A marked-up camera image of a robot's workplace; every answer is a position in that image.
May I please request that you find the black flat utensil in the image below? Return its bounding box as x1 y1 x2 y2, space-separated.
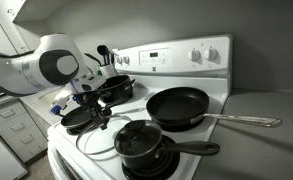
84 52 103 67

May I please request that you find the grey drawer cabinet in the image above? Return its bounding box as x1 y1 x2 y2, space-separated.
0 99 49 164

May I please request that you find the black coil burner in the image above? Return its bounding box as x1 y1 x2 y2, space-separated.
65 124 87 136
121 134 181 180

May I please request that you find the glass saucepan lid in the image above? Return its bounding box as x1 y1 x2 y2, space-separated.
113 119 163 158

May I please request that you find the small black frying pan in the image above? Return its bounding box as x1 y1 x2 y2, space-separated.
60 97 130 130

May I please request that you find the black ladle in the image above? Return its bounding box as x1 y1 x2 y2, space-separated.
96 44 111 66

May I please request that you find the small black saucepan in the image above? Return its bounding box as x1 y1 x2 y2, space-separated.
113 119 221 173

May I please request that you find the glass lid with black knob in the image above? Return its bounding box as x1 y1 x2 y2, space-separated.
75 114 134 156

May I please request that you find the large pan with steel handle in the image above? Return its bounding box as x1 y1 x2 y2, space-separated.
145 86 284 133

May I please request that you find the white utensil crock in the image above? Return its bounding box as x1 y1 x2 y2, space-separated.
99 63 119 79

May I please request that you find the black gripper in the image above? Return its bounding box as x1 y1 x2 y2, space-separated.
73 89 113 130

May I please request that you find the white upper cabinet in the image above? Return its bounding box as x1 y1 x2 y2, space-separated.
0 0 70 56

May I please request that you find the white electric stove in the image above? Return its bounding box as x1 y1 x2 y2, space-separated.
46 33 234 180

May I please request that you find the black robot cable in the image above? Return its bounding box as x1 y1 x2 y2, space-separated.
0 49 37 69

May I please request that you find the big black pot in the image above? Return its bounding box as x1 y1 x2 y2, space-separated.
97 74 136 104

